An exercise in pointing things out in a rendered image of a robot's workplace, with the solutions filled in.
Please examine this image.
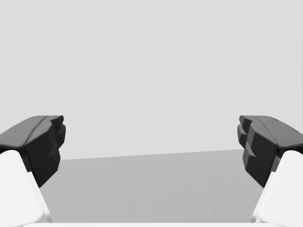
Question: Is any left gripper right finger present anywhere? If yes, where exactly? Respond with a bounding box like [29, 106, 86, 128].
[237, 115, 303, 224]

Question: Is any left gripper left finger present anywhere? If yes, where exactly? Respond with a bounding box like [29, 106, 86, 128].
[0, 115, 67, 224]

